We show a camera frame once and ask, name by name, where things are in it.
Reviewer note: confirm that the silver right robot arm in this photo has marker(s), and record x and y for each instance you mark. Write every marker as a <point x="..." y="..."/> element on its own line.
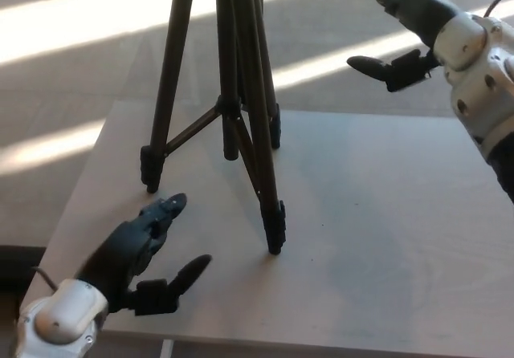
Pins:
<point x="474" y="53"/>

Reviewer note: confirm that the brown and black camera tripod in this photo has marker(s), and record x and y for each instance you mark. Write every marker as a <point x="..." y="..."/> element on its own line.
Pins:
<point x="170" y="73"/>

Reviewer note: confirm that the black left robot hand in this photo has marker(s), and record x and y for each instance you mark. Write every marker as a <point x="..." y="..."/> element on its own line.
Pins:
<point x="120" y="253"/>

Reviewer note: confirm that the white table frame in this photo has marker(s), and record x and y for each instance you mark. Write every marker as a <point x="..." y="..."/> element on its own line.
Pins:
<point x="165" y="350"/>

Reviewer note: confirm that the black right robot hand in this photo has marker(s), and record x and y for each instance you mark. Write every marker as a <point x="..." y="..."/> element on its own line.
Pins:
<point x="425" y="13"/>

